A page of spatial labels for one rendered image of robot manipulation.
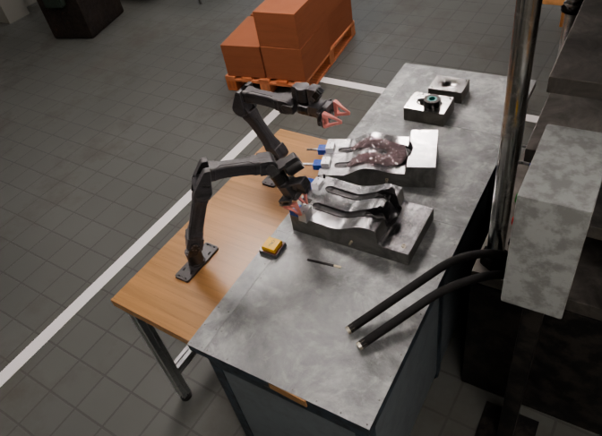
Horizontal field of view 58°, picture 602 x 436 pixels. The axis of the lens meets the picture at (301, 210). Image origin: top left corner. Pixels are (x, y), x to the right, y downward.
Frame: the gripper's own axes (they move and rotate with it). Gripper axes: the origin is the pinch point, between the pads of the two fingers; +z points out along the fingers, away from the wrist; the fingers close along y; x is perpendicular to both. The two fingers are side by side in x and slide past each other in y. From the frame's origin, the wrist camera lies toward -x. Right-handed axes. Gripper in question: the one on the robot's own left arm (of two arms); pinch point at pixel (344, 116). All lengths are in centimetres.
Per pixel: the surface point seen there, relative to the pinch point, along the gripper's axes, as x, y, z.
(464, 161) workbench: 39, 37, 36
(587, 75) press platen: -37, -5, 79
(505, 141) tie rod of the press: -17, -14, 63
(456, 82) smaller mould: 34, 88, 13
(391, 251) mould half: 33, -27, 32
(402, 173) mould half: 31.8, 12.6, 18.3
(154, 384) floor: 121, -89, -70
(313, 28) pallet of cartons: 77, 191, -140
